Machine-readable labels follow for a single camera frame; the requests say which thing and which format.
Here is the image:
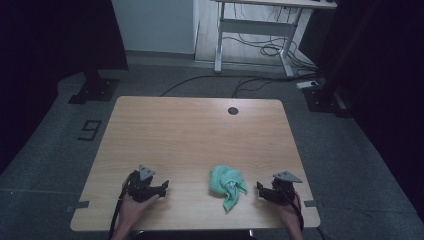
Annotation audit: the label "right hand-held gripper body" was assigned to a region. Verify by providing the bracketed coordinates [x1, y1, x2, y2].
[270, 170, 304, 206]

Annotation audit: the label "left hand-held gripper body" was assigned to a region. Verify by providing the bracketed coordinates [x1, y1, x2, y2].
[125, 164, 162, 203]

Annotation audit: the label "green cloth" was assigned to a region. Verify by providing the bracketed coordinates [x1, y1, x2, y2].
[208, 164, 249, 213]

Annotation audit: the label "person's left hand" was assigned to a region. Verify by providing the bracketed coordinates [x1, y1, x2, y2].
[117, 191, 161, 234]

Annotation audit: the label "person's right hand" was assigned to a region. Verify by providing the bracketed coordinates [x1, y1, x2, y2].
[275, 192, 304, 233]

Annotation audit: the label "black stand base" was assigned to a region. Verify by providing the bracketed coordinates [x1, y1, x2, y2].
[67, 69, 121, 105]
[302, 84, 352, 118]

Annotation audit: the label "white power strip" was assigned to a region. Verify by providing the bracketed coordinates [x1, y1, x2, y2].
[296, 80, 320, 90]

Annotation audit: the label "dark curtain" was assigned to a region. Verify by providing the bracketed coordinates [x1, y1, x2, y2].
[0, 0, 130, 175]
[299, 0, 424, 218]

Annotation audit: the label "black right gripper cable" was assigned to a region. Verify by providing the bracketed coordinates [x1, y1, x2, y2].
[281, 186, 305, 233]

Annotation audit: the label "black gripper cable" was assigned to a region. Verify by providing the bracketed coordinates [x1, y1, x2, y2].
[108, 171, 138, 240]
[281, 186, 305, 233]

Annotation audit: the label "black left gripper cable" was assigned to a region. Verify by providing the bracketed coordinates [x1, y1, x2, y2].
[108, 171, 138, 240]

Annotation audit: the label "long black floor cable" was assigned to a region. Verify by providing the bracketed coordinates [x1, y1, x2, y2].
[159, 74, 321, 98]

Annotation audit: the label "tangled black floor cables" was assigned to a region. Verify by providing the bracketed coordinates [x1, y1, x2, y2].
[222, 3, 318, 76]

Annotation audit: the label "white desk frame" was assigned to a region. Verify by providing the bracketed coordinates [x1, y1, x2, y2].
[213, 0, 338, 78]

